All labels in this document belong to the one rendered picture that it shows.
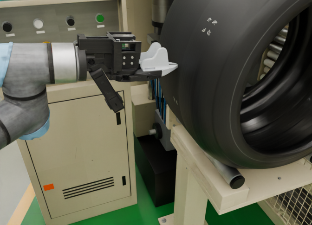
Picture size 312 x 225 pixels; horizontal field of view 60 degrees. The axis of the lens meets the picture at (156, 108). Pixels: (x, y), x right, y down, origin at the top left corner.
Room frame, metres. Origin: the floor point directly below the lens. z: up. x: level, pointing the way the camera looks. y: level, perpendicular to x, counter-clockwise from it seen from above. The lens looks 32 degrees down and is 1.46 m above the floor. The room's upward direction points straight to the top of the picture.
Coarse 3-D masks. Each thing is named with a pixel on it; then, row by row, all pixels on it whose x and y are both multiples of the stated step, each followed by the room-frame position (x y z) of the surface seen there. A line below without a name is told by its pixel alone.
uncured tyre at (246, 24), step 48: (192, 0) 0.61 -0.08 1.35; (240, 0) 0.50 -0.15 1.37; (288, 0) 0.49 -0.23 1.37; (192, 48) 0.52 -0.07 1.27; (240, 48) 0.47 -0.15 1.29; (288, 48) 0.87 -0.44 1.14; (192, 96) 0.49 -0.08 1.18; (240, 96) 0.47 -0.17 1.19; (288, 96) 0.82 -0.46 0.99; (240, 144) 0.48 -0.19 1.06; (288, 144) 0.64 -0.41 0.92
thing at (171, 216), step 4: (164, 216) 1.05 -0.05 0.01; (168, 216) 1.05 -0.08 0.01; (172, 216) 1.05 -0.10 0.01; (160, 220) 1.02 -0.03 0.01; (164, 220) 1.01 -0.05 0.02; (168, 220) 1.02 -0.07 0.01; (172, 220) 1.02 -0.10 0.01; (204, 220) 1.02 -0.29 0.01; (160, 224) 0.99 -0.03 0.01; (164, 224) 0.99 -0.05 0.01; (168, 224) 0.99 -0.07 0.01; (172, 224) 0.99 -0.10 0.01; (204, 224) 0.99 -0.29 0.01
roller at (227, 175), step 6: (210, 156) 0.60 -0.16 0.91; (216, 162) 0.57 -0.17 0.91; (216, 168) 0.57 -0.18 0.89; (222, 168) 0.55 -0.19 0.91; (228, 168) 0.54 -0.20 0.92; (234, 168) 0.54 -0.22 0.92; (222, 174) 0.54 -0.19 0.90; (228, 174) 0.52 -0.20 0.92; (234, 174) 0.52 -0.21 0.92; (240, 174) 0.52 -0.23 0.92; (228, 180) 0.51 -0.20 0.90; (234, 180) 0.50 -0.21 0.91; (240, 180) 0.51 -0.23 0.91; (234, 186) 0.50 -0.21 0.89; (240, 186) 0.51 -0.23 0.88
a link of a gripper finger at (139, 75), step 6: (138, 72) 0.49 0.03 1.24; (144, 72) 0.49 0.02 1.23; (150, 72) 0.50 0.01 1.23; (156, 72) 0.50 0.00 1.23; (126, 78) 0.49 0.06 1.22; (132, 78) 0.47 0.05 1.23; (138, 78) 0.48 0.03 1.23; (144, 78) 0.48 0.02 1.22; (150, 78) 0.49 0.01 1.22; (156, 78) 0.50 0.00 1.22
